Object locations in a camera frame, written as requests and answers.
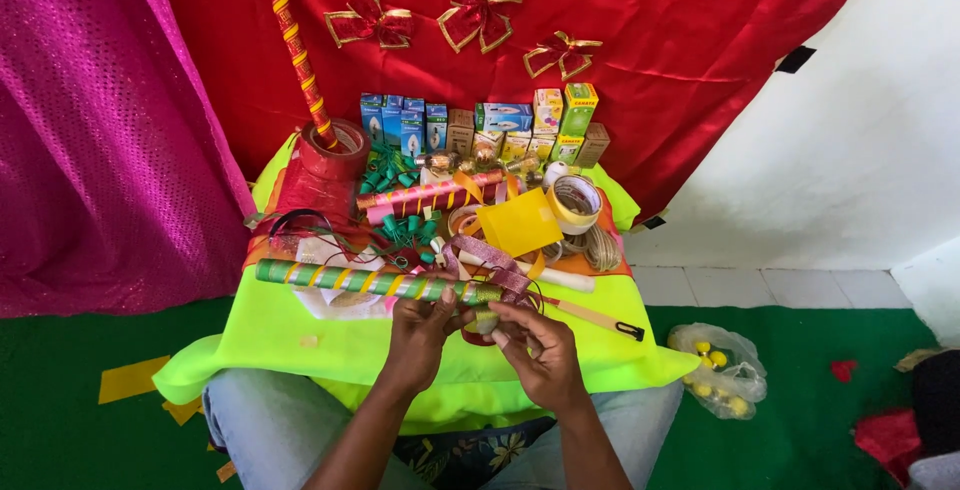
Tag red satin backdrop cloth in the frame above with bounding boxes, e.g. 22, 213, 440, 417
153, 0, 885, 226

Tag green yellow striped stick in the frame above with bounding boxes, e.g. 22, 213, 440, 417
255, 257, 505, 308

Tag white light bulb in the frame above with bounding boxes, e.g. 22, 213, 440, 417
541, 160, 583, 189

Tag yellow paper square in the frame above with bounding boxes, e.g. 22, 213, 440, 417
476, 187, 565, 259

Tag white lace paper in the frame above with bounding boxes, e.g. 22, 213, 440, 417
291, 233, 397, 322

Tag person's right hand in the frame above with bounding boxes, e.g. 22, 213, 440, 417
487, 300, 595, 415

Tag row of light bulb boxes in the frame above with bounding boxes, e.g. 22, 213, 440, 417
358, 82, 612, 170

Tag group of clear light bulbs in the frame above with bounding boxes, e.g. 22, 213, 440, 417
414, 146, 544, 185

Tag jute twine coil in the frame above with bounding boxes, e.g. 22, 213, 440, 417
541, 221, 624, 274

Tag plastic bag of yellow bulbs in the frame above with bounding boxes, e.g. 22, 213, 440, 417
666, 322, 769, 421

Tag pink glitter ribbon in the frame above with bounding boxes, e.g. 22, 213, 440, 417
441, 233, 535, 307

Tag red mesh fabric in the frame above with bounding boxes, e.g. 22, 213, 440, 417
255, 157, 358, 239

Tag string of green bulb sockets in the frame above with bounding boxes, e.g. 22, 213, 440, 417
357, 142, 451, 268

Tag person's blue jeans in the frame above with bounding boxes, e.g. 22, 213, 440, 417
201, 367, 685, 490

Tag yellow tape roll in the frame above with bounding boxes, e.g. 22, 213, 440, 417
544, 174, 604, 237

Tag person's left hand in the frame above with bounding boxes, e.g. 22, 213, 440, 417
384, 285, 478, 395

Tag pink striped wrapped stick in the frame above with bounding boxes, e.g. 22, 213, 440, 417
355, 169, 507, 212

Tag black wire hoop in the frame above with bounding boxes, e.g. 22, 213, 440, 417
267, 208, 334, 242

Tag short red yellow striped stick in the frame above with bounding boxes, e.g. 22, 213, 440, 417
366, 184, 513, 226

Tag red gold bow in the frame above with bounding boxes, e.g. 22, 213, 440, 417
324, 0, 415, 51
437, 0, 525, 55
522, 30, 603, 82

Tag magenta sequin curtain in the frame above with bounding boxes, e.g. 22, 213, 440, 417
0, 0, 258, 319

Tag dark bag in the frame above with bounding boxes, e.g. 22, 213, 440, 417
909, 349, 960, 461

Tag neon yellow cloth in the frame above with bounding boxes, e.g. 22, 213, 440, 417
152, 133, 702, 436

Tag orange ribbon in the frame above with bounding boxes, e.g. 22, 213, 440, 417
447, 169, 549, 283

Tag long red yellow striped stick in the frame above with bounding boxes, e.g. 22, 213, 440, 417
255, 0, 341, 151

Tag black tape piece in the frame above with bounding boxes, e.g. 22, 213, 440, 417
774, 45, 818, 76

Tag gold glitter ribbon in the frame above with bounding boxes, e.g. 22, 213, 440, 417
472, 302, 502, 337

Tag red tape roll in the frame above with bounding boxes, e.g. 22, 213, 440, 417
298, 118, 373, 182

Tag yellow paper scrap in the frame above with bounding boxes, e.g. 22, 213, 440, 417
98, 355, 173, 406

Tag dark floral cloth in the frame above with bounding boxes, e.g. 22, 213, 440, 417
391, 415, 560, 490

